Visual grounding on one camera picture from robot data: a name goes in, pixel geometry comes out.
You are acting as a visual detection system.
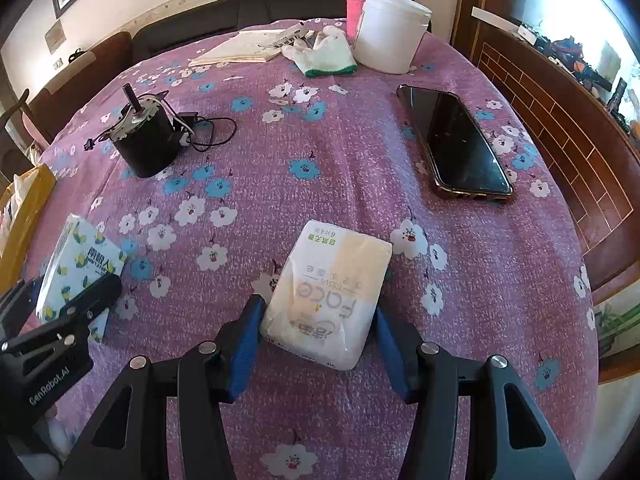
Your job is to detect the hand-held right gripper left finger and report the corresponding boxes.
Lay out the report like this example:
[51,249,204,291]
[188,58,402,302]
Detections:
[60,294,268,480]

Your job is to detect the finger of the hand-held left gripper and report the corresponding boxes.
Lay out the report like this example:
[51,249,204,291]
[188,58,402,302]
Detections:
[0,277,43,331]
[47,274,123,331]

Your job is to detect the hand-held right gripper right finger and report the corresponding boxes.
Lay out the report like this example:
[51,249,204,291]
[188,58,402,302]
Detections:
[372,305,576,480]

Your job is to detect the lemon print tissue pack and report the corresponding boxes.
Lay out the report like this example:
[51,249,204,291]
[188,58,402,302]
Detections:
[35,214,128,345]

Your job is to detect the yellow cardboard box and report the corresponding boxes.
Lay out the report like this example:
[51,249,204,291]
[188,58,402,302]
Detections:
[0,164,57,296]

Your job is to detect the white yellow tissue pack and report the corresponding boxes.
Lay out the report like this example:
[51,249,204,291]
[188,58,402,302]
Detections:
[260,219,393,372]

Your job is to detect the black cylindrical motor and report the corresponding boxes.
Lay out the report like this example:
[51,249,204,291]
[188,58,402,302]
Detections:
[107,84,188,179]

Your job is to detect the purple floral tablecloth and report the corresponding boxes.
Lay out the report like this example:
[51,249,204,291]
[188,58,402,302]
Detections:
[27,17,601,480]

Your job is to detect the black smartphone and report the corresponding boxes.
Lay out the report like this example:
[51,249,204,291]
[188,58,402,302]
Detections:
[396,84,515,202]

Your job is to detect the bamboo print panel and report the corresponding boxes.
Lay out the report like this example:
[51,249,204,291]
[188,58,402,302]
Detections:
[595,285,640,356]

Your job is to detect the brown wooden chair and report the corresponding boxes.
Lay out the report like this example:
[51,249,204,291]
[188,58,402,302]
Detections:
[0,30,133,161]

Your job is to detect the paper notebook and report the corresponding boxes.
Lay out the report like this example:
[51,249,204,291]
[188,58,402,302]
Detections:
[187,29,283,67]

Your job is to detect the wooden brick pattern cabinet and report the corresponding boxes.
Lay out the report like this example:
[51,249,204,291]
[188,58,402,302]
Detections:
[450,0,640,386]

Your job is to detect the black sofa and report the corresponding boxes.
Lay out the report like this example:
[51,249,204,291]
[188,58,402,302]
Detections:
[131,0,416,63]

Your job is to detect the white knit glove green cuff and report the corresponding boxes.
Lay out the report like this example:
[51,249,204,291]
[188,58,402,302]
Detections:
[280,27,358,79]

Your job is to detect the white perforated strip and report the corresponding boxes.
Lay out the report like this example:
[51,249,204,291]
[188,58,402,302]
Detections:
[260,21,316,48]

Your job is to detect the white plastic jar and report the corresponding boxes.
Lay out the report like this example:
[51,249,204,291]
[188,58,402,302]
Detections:
[354,0,433,75]

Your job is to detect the pile of shelf clutter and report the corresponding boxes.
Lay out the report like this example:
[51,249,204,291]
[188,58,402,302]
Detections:
[520,20,640,136]

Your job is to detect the small wall plaque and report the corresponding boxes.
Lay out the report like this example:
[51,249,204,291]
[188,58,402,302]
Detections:
[44,19,67,53]

